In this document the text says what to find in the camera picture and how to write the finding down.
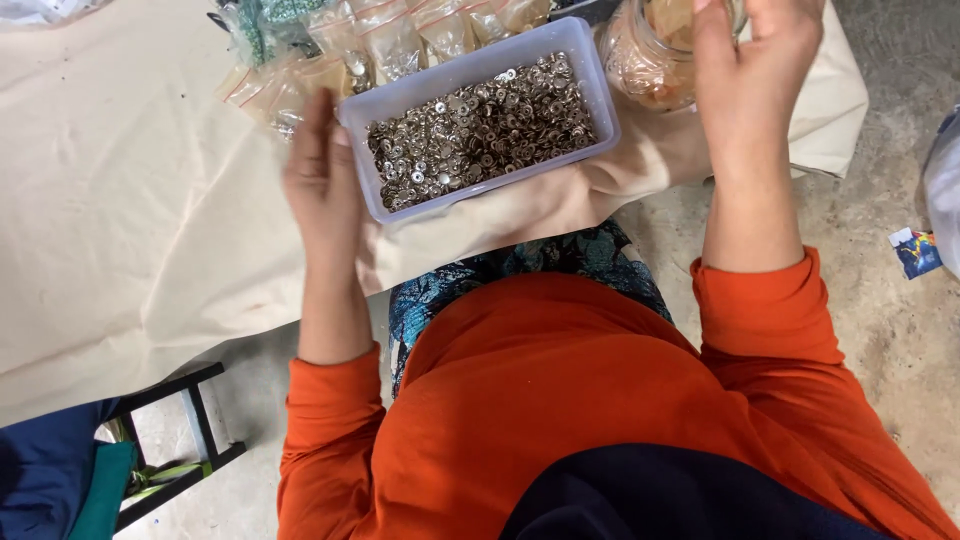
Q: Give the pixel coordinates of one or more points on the person's left hand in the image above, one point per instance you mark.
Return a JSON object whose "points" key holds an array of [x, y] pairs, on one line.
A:
{"points": [[322, 195]]}

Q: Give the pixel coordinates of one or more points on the person's right hand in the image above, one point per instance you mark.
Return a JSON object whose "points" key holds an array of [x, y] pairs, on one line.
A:
{"points": [[750, 97]]}

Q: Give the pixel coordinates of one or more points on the glass jar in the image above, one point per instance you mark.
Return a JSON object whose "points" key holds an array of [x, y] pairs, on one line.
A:
{"points": [[645, 64]]}

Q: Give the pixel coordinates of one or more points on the blue patterned skirt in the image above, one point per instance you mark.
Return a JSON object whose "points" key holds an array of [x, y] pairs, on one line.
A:
{"points": [[450, 292]]}

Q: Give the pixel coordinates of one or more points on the heap of metal snap buttons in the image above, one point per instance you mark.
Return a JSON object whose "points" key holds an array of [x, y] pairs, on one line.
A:
{"points": [[480, 135]]}

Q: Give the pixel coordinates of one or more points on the pile of small zip bags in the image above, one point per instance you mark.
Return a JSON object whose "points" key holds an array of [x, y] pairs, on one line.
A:
{"points": [[390, 37]]}

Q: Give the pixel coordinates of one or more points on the bags of green beads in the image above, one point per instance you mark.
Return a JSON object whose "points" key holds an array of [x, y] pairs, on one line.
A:
{"points": [[259, 30]]}

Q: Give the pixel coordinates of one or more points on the dark object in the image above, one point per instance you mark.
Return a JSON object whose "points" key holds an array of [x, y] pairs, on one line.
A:
{"points": [[585, 9]]}

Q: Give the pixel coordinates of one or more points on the clear plastic box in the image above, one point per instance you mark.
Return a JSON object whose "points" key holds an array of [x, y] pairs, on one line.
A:
{"points": [[480, 66]]}

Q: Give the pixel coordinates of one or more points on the cream cloth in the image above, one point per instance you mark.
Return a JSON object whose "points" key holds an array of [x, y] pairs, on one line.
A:
{"points": [[112, 225]]}

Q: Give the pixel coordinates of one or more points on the white plastic bag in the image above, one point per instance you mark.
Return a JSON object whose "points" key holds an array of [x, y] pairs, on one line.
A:
{"points": [[946, 195]]}

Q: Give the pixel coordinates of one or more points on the colourful snack wrapper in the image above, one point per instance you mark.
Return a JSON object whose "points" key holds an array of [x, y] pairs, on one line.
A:
{"points": [[916, 253]]}

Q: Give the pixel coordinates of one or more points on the orange shirt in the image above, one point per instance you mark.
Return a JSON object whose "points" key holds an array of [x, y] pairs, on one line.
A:
{"points": [[562, 375]]}

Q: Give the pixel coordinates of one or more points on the green ribbon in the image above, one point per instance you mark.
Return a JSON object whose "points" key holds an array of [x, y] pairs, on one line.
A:
{"points": [[161, 474]]}

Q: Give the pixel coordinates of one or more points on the clear plastic bag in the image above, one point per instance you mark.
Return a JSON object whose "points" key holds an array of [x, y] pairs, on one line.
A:
{"points": [[45, 9]]}

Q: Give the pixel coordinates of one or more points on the teal cloth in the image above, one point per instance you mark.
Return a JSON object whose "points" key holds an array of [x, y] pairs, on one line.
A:
{"points": [[105, 495]]}

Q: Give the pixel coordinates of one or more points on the blue cloth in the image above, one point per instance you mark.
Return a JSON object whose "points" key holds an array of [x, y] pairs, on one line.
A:
{"points": [[37, 472]]}

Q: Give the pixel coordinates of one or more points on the black stool frame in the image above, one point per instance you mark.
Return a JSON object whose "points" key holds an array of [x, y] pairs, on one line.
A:
{"points": [[196, 420]]}

